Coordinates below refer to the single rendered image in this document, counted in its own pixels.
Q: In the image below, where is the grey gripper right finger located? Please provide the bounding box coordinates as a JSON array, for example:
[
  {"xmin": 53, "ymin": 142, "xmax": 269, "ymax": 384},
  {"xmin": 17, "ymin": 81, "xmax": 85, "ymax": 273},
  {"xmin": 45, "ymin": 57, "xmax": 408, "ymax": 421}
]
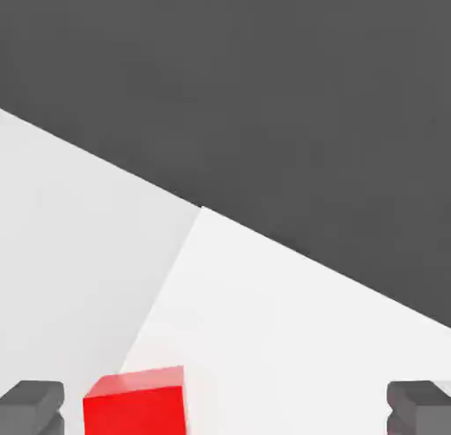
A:
[{"xmin": 386, "ymin": 380, "xmax": 451, "ymax": 435}]

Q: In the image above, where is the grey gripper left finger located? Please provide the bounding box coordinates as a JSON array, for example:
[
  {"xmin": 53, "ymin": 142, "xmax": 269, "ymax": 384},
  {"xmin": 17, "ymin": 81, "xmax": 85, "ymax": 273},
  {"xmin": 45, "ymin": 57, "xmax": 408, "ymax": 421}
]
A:
[{"xmin": 0, "ymin": 380, "xmax": 66, "ymax": 435}]

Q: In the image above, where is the small red cube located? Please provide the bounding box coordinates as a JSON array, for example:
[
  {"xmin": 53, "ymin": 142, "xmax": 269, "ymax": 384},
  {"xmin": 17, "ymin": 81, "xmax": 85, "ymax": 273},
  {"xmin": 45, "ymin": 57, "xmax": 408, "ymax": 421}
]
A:
[{"xmin": 82, "ymin": 365, "xmax": 188, "ymax": 435}]

